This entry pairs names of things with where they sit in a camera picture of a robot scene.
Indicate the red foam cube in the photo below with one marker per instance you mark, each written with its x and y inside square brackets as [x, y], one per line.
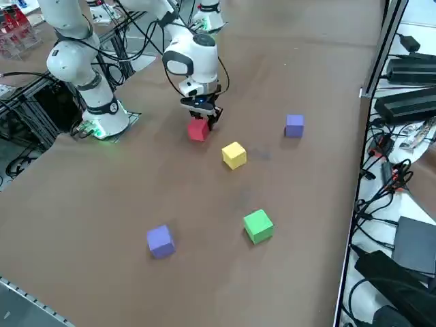
[197, 131]

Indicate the purple foam cube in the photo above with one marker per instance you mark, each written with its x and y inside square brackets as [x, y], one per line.
[294, 126]
[160, 240]

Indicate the aluminium table edge rail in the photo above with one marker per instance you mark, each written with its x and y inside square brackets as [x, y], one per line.
[363, 136]

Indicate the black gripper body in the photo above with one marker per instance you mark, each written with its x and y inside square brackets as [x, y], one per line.
[201, 102]

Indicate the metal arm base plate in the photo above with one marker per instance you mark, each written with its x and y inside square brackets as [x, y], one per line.
[134, 117]

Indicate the large black power adapter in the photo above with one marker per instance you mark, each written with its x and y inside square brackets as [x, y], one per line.
[405, 105]
[412, 69]

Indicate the yellow foam cube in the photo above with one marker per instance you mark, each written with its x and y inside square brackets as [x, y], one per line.
[233, 155]

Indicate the black metal support frame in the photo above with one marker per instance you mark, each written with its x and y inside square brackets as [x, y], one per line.
[41, 116]

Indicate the aluminium side rail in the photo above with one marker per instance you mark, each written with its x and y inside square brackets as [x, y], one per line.
[34, 301]

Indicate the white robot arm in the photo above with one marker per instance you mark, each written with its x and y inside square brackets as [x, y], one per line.
[71, 64]
[209, 17]

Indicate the grey flat box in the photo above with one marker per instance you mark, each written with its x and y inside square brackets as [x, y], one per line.
[415, 245]

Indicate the small black power adapter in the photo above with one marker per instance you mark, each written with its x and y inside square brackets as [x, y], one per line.
[410, 42]

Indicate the aluminium frame post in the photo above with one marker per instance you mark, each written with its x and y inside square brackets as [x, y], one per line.
[385, 44]

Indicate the green foam cube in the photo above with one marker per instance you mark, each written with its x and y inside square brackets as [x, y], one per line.
[258, 225]

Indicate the black orange connector block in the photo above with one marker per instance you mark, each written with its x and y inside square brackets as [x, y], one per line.
[383, 146]

